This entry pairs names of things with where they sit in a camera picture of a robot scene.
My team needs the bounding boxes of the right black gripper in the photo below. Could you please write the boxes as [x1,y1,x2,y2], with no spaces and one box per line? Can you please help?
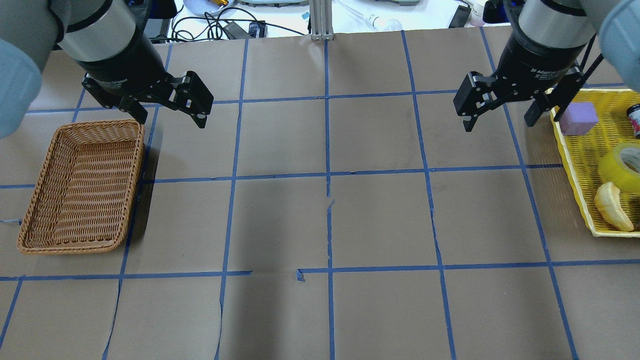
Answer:
[453,38,585,133]

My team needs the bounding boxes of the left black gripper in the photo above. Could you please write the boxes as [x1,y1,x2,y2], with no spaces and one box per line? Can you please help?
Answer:
[77,35,214,129]

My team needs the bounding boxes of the yellow tape roll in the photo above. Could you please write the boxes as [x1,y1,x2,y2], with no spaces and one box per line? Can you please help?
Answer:
[598,142,640,194]

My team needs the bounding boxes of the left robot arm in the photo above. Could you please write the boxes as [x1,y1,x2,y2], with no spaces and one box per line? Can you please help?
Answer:
[0,0,214,138]

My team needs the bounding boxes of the purple foam block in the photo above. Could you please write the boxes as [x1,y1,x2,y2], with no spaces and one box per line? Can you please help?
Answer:
[558,102,599,136]

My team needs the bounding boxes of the yellow plastic basket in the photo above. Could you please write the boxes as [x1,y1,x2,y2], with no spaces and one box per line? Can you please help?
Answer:
[550,88,640,239]

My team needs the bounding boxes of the black power brick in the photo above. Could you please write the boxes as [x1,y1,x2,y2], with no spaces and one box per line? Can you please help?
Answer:
[222,20,268,40]

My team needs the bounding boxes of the blue plate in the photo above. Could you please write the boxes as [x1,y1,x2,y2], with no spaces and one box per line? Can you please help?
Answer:
[182,0,237,18]

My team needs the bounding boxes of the brown wicker basket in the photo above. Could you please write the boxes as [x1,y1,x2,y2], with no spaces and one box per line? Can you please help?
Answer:
[16,119,146,255]

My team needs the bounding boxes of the brass cylinder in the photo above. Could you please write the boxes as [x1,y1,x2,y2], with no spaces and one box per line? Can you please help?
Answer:
[208,0,230,7]

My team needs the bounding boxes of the small labelled can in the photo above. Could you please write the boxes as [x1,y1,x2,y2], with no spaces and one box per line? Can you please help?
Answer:
[626,104,640,139]

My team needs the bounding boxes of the toy banana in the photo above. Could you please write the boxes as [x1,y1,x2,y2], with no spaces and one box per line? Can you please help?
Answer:
[594,182,635,232]

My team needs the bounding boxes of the aluminium frame post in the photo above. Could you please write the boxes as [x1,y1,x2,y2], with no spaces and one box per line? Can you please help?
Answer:
[308,0,335,41]

